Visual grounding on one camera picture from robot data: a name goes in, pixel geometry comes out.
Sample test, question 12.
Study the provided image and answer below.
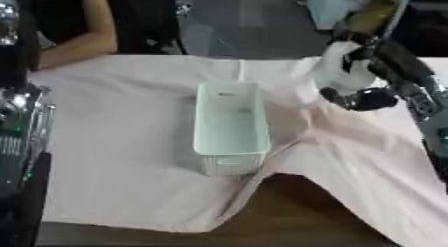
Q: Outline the white bag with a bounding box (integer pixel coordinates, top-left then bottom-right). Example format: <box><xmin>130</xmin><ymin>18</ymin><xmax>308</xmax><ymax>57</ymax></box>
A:
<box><xmin>313</xmin><ymin>41</ymin><xmax>378</xmax><ymax>94</ymax></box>

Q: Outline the person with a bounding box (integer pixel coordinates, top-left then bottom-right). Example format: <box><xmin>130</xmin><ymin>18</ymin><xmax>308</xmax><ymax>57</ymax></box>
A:
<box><xmin>24</xmin><ymin>0</ymin><xmax>184</xmax><ymax>71</ymax></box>

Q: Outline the olive brown object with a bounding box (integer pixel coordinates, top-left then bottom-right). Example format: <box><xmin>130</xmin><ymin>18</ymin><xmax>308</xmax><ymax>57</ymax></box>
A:
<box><xmin>343</xmin><ymin>0</ymin><xmax>406</xmax><ymax>36</ymax></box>

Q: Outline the pale mint plastic basket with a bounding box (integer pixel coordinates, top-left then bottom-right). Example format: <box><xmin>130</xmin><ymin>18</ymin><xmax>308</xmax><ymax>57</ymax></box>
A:
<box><xmin>190</xmin><ymin>80</ymin><xmax>273</xmax><ymax>177</ymax></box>

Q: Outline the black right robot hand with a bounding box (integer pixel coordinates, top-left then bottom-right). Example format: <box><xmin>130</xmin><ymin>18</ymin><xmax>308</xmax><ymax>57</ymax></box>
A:
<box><xmin>318</xmin><ymin>30</ymin><xmax>438</xmax><ymax>112</ymax></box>

